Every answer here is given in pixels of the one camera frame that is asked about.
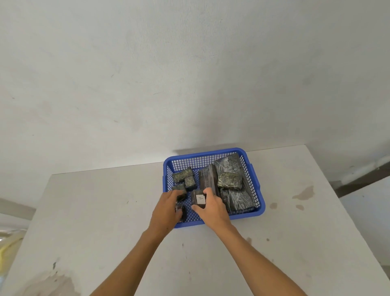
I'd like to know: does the person's left hand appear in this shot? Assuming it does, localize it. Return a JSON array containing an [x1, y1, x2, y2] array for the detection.
[[148, 190, 184, 235]]

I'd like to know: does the person's right hand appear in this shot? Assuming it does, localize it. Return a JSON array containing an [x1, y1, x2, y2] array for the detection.
[[191, 187, 234, 234]]

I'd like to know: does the small black block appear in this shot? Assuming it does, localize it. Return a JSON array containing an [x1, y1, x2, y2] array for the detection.
[[175, 195, 189, 223]]

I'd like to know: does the black block with white label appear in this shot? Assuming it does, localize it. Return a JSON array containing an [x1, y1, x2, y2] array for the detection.
[[191, 189, 211, 211]]

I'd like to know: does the person's right forearm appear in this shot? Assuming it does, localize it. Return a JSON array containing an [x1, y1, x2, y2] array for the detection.
[[210, 223, 309, 296]]

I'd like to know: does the person's left forearm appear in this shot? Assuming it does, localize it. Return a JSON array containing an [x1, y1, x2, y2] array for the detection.
[[89, 227, 174, 296]]

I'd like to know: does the tall dark wrapped block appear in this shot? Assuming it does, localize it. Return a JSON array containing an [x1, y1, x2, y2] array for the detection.
[[198, 164, 220, 198]]

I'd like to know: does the large black wrapped block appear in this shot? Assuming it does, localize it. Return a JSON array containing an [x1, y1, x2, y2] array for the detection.
[[220, 182, 256, 214], [213, 153, 245, 178]]

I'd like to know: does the medium green wrapped block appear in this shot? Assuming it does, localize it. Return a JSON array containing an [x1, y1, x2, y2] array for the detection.
[[217, 171, 243, 191]]

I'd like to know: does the blue plastic mesh basket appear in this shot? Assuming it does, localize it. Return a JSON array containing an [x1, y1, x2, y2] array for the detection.
[[163, 148, 266, 229]]

